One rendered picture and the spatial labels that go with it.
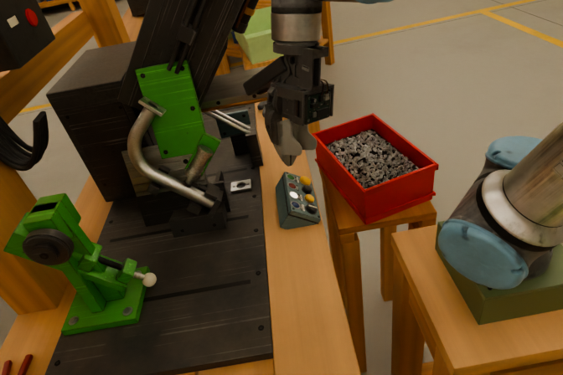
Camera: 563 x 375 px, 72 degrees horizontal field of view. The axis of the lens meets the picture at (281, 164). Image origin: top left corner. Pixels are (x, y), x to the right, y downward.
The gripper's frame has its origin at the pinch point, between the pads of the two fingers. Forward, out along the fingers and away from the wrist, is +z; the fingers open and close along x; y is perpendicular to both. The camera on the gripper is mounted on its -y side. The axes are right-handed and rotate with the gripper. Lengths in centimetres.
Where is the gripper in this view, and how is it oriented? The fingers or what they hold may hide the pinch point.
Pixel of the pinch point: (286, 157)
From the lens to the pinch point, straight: 69.7
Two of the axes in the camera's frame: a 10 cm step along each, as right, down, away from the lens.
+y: 6.8, 3.0, -6.6
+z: 0.1, 9.1, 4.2
